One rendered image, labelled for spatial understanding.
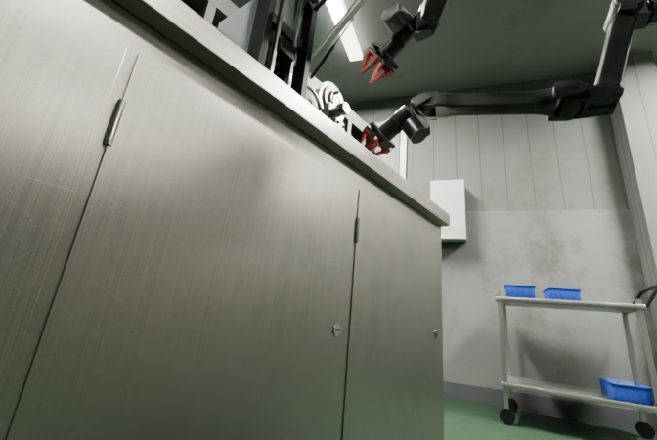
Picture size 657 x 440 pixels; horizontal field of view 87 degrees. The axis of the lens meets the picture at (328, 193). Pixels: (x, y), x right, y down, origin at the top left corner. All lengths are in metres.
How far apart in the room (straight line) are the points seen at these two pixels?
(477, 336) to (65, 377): 3.17
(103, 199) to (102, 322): 0.12
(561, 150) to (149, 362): 3.73
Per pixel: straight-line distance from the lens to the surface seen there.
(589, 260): 3.59
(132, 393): 0.46
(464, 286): 3.41
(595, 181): 3.82
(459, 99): 1.12
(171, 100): 0.49
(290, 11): 1.05
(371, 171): 0.79
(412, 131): 1.06
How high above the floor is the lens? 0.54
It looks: 19 degrees up
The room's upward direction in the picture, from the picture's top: 6 degrees clockwise
